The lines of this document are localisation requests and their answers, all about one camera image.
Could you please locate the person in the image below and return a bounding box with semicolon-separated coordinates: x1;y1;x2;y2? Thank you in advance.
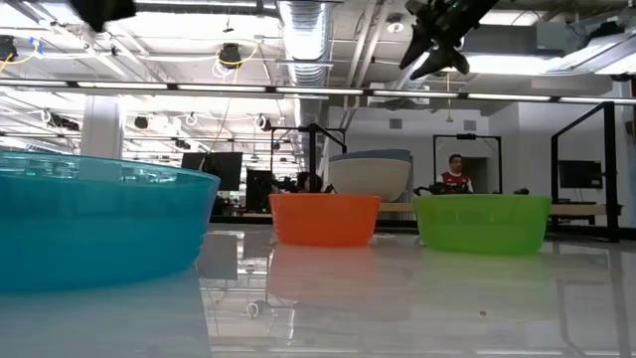
435;153;474;195
296;171;324;194

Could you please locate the white round column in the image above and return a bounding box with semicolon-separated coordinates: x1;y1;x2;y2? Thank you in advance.
80;93;125;160

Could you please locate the small green plastic bowl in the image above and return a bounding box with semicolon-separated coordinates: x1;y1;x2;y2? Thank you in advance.
412;193;553;257

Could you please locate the small teal plastic bowl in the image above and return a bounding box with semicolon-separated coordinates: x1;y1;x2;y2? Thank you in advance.
0;150;222;293

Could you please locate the silver ventilation duct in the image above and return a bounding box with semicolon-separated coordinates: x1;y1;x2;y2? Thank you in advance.
276;0;333;128

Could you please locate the black computer monitor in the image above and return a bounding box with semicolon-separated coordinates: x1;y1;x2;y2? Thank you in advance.
245;168;273;213
181;151;243;192

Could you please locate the black aluminium table frame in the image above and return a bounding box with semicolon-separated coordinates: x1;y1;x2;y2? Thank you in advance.
0;77;636;106

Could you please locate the black wall television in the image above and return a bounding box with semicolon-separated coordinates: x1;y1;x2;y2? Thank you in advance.
558;159;604;190

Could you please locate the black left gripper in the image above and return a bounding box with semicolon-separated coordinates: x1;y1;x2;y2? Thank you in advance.
69;0;138;33

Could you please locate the large grey-blue bowl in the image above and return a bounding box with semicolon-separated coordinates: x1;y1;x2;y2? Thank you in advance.
329;148;412;164

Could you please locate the large white bowl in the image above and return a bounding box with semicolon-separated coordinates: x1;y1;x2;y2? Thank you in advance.
328;157;412;204

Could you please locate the black ceiling spotlight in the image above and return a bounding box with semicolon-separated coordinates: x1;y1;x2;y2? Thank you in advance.
218;43;242;69

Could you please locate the small orange plastic bowl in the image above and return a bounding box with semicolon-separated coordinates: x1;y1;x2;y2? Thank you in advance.
268;192;383;249

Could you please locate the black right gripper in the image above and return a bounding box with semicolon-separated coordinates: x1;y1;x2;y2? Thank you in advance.
398;0;501;81

